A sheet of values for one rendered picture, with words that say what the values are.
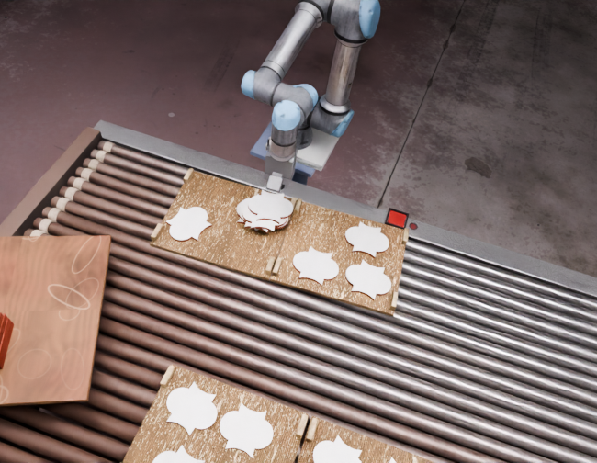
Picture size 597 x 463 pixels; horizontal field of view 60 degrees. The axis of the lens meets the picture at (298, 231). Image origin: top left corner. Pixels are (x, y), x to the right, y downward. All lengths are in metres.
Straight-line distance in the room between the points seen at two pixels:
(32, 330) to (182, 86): 2.55
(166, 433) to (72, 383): 0.27
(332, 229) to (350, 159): 1.62
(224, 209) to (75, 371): 0.72
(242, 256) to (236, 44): 2.72
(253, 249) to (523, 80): 3.29
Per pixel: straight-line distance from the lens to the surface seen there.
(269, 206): 1.75
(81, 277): 1.60
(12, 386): 1.51
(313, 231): 1.79
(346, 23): 1.74
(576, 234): 3.60
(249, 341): 1.58
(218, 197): 1.86
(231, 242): 1.74
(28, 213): 1.91
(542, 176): 3.82
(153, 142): 2.09
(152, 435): 1.49
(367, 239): 1.80
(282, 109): 1.43
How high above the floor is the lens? 2.36
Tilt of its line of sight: 53 degrees down
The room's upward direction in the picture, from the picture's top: 10 degrees clockwise
